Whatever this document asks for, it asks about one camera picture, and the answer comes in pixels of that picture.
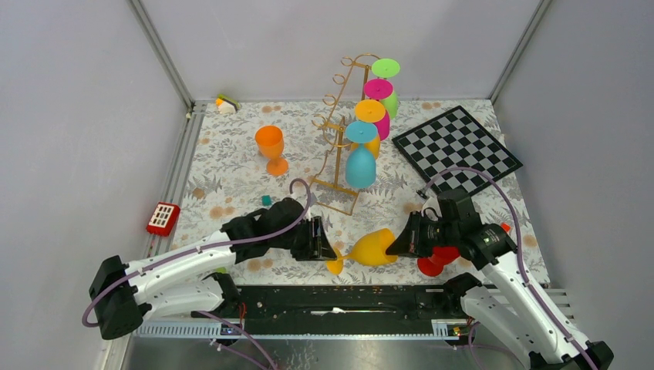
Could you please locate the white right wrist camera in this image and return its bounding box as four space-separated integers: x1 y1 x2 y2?
421 197 442 220

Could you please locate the red white small block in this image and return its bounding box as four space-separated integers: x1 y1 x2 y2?
146 202 180 237

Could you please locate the red plastic wine glass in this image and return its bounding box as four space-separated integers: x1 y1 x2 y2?
417 247 460 277

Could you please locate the green plastic wine glass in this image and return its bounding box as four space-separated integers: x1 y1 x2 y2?
370 58 402 121

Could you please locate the floral patterned table mat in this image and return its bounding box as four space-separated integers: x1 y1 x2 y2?
162 99 550 287

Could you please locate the black white checkerboard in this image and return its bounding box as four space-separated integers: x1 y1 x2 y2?
391 105 523 200

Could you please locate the blue plastic wine glass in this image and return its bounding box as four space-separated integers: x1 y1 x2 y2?
345 120 379 189

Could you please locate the yellow plastic wine glass front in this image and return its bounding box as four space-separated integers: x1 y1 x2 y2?
325 228 398 275

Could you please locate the orange white green toy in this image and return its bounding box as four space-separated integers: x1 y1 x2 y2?
215 94 241 115

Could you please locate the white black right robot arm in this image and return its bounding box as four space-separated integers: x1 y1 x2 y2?
386 189 614 369

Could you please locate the gold wire wine glass rack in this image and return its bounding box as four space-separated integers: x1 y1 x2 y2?
309 53 380 216

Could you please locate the orange plastic wine glass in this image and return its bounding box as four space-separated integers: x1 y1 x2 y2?
255 125 288 176

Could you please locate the yellow plastic wine glass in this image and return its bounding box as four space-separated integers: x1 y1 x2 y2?
325 228 398 275
346 99 387 160

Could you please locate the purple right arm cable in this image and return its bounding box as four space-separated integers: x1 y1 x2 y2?
417 166 602 370

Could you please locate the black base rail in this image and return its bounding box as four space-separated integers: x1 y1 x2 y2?
211 285 474 339

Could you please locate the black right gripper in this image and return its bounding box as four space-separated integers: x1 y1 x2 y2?
386 210 460 258

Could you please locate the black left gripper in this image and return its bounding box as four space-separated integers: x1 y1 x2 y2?
271 216 336 261

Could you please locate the magenta plastic wine glass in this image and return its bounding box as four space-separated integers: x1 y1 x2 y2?
363 78 398 141

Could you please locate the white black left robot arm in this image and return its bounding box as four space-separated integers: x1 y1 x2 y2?
83 197 337 340

